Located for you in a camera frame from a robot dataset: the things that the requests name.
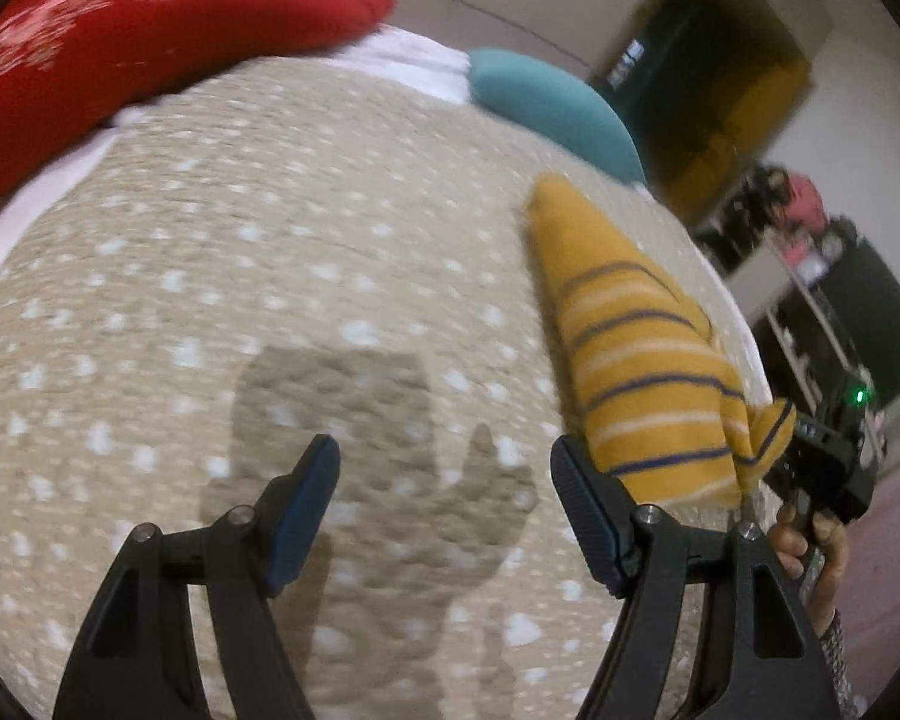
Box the yellow striped knit sweater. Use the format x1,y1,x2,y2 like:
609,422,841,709
528,174,797,505

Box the person's right hand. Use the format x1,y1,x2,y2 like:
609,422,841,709
769,504,850,637

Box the cluttered white shelf unit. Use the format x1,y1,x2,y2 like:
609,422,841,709
694,163,900,454

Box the beige dotted bedspread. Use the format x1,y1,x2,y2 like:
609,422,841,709
0,59,769,718

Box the dark wooden door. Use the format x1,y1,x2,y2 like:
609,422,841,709
592,0,811,226

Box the teal pillow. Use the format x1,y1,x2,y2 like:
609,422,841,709
468,47,647,184

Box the red fluffy blanket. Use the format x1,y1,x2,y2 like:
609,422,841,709
0,0,395,200

